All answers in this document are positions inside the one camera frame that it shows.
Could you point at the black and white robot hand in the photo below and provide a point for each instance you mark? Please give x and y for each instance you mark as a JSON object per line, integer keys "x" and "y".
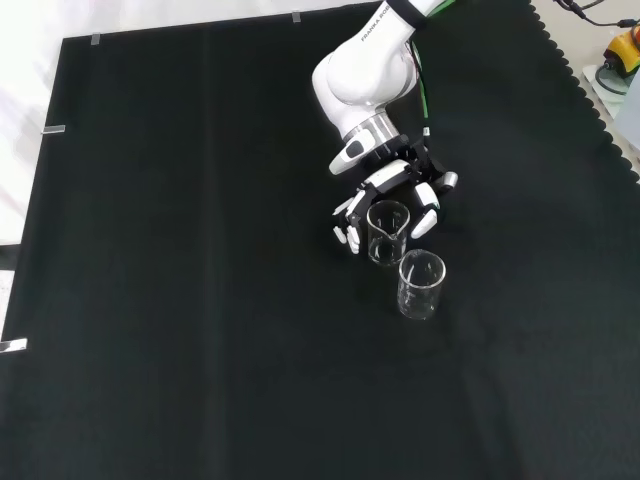
{"x": 387, "y": 175}

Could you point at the clear glass beaker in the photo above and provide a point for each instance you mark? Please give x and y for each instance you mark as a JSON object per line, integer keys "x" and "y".
{"x": 387, "y": 242}
{"x": 420, "y": 295}

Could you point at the black bench cloth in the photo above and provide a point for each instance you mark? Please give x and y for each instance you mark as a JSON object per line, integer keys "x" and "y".
{"x": 200, "y": 250}

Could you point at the pale board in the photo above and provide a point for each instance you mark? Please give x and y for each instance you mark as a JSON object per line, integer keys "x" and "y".
{"x": 595, "y": 97}

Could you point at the yellow stop button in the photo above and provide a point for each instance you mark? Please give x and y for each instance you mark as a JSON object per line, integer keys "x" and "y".
{"x": 622, "y": 47}

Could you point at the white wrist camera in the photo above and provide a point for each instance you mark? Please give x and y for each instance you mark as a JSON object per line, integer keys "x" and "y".
{"x": 350, "y": 152}

